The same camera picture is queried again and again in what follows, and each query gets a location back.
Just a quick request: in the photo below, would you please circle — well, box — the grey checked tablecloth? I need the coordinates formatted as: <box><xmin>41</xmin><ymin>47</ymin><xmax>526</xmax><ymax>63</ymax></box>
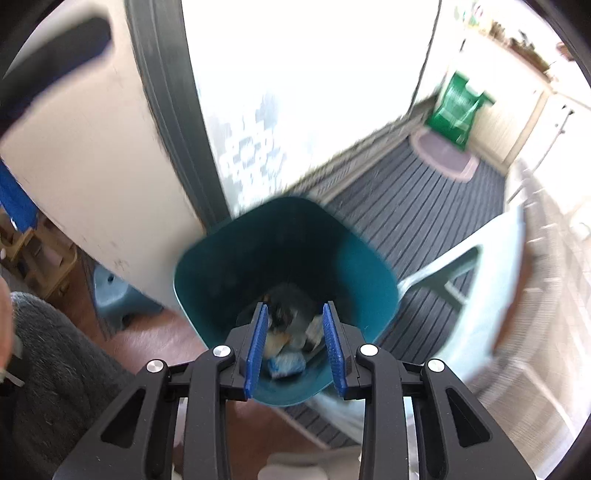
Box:
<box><xmin>471</xmin><ymin>157</ymin><xmax>591</xmax><ymax>467</ymax></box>

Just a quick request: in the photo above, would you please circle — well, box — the blue and white plastic packet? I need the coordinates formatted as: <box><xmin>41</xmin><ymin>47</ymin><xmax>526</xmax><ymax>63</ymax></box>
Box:
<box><xmin>269</xmin><ymin>353</ymin><xmax>305</xmax><ymax>380</ymax></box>

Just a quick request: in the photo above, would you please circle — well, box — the wooden shelf unit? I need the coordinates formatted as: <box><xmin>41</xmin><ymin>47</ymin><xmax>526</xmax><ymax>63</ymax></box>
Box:
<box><xmin>0</xmin><ymin>215</ymin><xmax>77</xmax><ymax>303</ymax></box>

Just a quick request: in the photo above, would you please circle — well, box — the green rice bag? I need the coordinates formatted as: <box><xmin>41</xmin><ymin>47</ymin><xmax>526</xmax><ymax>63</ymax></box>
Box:
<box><xmin>425</xmin><ymin>70</ymin><xmax>496</xmax><ymax>149</ymax></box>

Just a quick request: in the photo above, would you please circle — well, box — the grey oval floor mat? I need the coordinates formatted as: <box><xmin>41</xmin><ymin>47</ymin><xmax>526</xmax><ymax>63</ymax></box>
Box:
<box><xmin>410</xmin><ymin>127</ymin><xmax>478</xmax><ymax>182</ymax></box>

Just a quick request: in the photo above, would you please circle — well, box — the grey knitted garment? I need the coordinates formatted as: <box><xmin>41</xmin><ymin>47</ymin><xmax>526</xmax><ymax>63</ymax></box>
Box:
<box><xmin>0</xmin><ymin>292</ymin><xmax>134</xmax><ymax>480</ymax></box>

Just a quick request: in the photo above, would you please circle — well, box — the pale green plastic chair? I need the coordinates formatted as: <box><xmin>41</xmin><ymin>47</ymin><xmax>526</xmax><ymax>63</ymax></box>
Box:
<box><xmin>314</xmin><ymin>203</ymin><xmax>527</xmax><ymax>444</ymax></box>

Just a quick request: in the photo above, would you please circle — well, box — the teal plastic bin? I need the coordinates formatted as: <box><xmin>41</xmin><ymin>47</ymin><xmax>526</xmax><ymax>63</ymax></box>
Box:
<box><xmin>173</xmin><ymin>196</ymin><xmax>400</xmax><ymax>408</ymax></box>

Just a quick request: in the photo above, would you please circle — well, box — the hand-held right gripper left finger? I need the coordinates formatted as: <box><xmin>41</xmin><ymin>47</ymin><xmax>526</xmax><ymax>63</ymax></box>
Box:
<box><xmin>53</xmin><ymin>302</ymin><xmax>271</xmax><ymax>480</ymax></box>

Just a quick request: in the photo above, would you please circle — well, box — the patterned frosted sliding door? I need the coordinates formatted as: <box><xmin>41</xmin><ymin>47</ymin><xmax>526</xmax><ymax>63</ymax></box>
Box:
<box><xmin>124</xmin><ymin>0</ymin><xmax>444</xmax><ymax>232</ymax></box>

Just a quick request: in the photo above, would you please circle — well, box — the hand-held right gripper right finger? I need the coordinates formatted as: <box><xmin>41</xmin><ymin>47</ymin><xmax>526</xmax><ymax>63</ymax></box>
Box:
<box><xmin>322</xmin><ymin>301</ymin><xmax>536</xmax><ymax>480</ymax></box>

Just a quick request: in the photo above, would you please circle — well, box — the blue-grey plastic stool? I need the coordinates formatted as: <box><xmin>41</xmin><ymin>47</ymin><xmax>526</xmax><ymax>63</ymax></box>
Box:
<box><xmin>92</xmin><ymin>265</ymin><xmax>164</xmax><ymax>330</ymax></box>

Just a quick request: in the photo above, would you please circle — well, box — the white kitchen cabinet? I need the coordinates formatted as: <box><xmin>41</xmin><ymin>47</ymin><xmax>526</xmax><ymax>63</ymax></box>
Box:
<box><xmin>478</xmin><ymin>83</ymin><xmax>555</xmax><ymax>167</ymax></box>

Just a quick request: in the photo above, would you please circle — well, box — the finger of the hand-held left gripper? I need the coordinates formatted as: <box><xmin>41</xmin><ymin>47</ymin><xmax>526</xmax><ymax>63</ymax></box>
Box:
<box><xmin>0</xmin><ymin>17</ymin><xmax>113</xmax><ymax>136</ymax></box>
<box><xmin>0</xmin><ymin>161</ymin><xmax>38</xmax><ymax>232</ymax></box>

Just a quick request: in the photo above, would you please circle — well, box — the dark striped floor mat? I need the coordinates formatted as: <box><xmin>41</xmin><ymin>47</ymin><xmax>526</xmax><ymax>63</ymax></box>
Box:
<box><xmin>277</xmin><ymin>138</ymin><xmax>509</xmax><ymax>448</ymax></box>

